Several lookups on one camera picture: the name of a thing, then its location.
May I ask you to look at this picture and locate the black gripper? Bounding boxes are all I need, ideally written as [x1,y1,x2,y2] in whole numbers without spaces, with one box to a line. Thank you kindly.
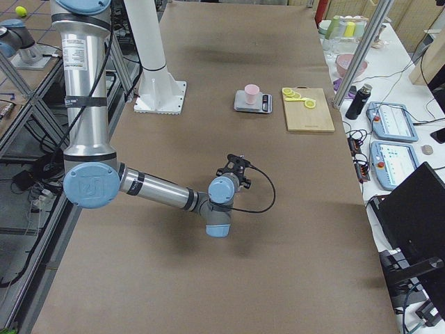
[216,154,252,189]

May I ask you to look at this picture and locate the pink plastic cup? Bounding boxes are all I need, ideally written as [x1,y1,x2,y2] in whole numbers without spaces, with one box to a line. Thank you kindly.
[244,83,260,105]

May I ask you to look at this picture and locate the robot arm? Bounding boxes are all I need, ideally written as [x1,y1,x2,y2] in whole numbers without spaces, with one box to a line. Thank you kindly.
[1,19,42,64]
[50,1,250,237]

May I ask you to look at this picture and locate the digital kitchen scale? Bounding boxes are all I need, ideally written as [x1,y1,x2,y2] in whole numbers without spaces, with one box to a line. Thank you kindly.
[234,90,273,114]

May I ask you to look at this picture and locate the green cup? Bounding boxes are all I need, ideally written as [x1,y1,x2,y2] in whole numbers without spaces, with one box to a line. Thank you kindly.
[325,15,340,40]

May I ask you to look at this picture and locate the yellow cup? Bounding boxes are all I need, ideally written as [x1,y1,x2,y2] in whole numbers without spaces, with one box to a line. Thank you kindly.
[343,21,355,38]

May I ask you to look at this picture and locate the bamboo cutting board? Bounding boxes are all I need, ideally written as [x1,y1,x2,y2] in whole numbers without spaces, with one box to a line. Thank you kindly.
[282,87,335,133]

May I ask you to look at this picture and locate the yellow plastic knife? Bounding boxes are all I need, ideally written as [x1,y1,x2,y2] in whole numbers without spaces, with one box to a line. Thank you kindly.
[284,97,316,103]

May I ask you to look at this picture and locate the black power strip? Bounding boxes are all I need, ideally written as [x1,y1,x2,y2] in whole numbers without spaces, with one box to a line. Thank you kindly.
[347,136,370,184]

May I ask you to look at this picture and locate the purple grey cloth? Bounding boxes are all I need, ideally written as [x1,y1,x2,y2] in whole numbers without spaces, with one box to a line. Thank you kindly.
[333,78,357,100]

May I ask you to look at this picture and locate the black thermos bottle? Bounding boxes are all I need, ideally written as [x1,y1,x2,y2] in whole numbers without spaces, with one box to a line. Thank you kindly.
[345,83,373,120]

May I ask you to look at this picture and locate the pink bowl with ice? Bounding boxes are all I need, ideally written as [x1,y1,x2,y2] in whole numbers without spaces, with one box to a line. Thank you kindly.
[335,54,369,78]

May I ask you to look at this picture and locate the wine glass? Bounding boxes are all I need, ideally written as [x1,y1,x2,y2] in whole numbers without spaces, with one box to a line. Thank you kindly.
[323,37,342,58]

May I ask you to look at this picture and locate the near blue teach pendant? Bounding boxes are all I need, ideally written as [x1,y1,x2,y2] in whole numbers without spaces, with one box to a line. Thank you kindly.
[370,141,419,191]

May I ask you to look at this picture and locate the blue teach pendant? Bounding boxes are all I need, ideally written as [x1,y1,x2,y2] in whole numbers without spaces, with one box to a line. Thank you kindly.
[366,102,419,143]
[370,141,419,191]

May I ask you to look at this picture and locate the far blue teach pendant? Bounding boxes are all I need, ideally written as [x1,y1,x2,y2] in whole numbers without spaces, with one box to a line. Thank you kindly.
[366,102,419,143]

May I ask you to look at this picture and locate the black monitor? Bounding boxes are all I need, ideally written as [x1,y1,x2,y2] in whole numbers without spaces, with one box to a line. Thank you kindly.
[370,162,444,283]

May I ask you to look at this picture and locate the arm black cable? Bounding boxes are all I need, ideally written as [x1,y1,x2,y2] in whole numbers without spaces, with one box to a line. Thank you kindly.
[227,165,277,214]

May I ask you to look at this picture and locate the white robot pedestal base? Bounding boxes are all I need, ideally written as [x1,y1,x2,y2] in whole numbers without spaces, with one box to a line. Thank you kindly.
[133,1,187,115]

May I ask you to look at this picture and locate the aluminium frame post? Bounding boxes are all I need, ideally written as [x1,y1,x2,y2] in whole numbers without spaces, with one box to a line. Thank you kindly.
[332,0,394,109]

